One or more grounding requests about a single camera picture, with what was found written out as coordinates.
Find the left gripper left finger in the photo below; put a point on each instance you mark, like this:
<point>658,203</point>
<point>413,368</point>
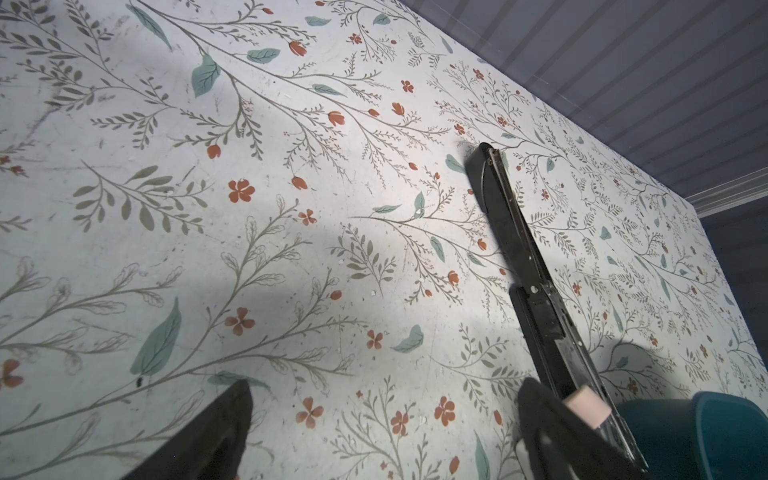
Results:
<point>211,446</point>

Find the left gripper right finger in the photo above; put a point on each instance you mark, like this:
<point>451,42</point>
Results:
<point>556,444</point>

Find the black stapler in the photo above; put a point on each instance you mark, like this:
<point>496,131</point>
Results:
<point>559,355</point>

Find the teal plastic tray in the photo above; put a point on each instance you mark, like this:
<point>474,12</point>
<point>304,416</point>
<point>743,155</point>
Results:
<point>709,436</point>

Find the floral patterned table mat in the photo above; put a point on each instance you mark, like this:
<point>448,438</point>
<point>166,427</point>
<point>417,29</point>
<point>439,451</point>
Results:
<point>195,193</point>

